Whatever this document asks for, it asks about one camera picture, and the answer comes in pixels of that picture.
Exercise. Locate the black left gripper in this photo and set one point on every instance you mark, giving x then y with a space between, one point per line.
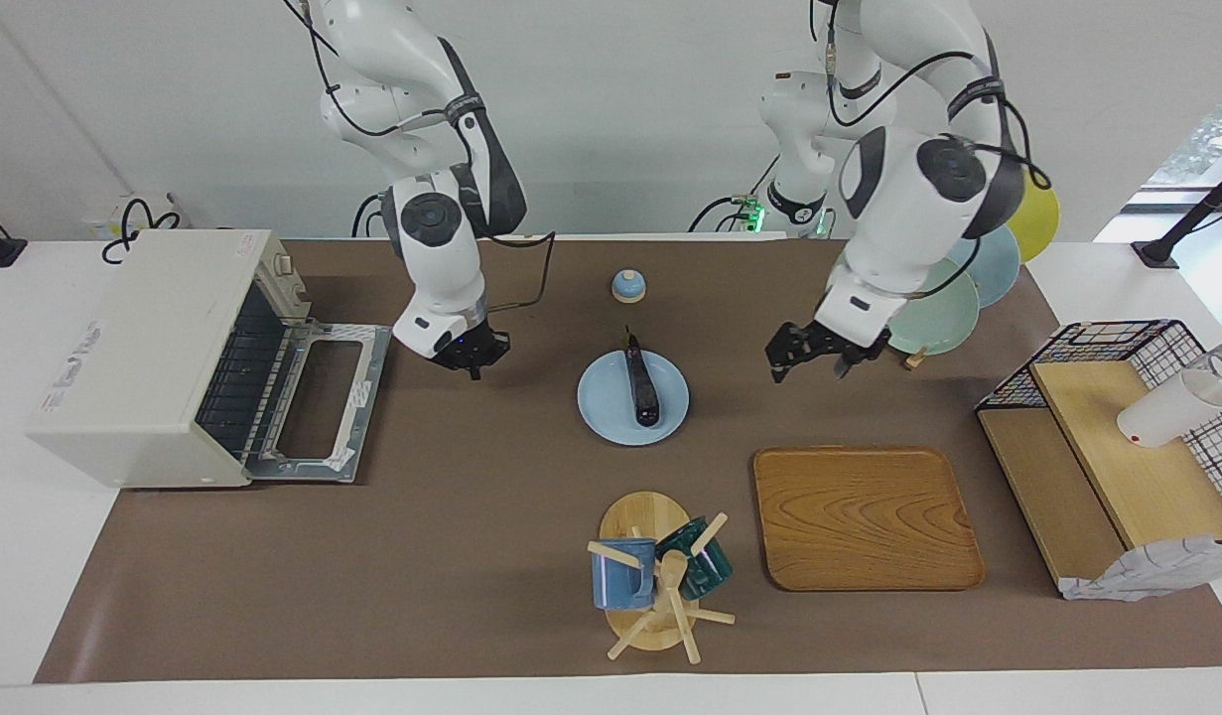
824 343

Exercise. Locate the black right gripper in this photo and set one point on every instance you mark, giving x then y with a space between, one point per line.
472 348

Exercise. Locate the dark purple eggplant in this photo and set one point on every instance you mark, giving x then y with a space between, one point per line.
643 387

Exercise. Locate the cream toaster oven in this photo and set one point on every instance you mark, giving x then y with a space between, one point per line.
144 357

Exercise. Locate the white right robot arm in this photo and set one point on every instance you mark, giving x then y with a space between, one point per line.
432 258

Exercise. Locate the wooden plate rack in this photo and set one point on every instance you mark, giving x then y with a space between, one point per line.
914 359

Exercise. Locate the pale green plate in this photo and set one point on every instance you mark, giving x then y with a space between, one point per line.
938 318

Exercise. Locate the wooden serving tray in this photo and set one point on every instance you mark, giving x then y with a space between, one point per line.
819 526

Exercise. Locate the small blue wooden-knob lid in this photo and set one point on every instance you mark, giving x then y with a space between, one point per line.
628 288

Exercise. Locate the brown table mat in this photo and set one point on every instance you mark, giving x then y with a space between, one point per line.
452 556

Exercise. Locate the light blue racked plate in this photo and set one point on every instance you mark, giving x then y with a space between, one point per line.
998 273

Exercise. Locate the wooden mug tree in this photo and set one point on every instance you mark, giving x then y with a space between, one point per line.
642 516

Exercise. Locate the dark green ceramic mug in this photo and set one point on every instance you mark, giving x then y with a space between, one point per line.
712 571

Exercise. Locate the blue ceramic mug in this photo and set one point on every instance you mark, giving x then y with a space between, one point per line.
615 586

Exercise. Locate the yellow plate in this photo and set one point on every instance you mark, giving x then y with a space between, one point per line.
1037 214

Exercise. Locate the white cup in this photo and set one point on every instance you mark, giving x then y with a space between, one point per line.
1161 412

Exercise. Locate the white patterned cloth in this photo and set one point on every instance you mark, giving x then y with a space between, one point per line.
1147 571

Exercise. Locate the white power strip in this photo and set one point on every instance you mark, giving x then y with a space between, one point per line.
99 214

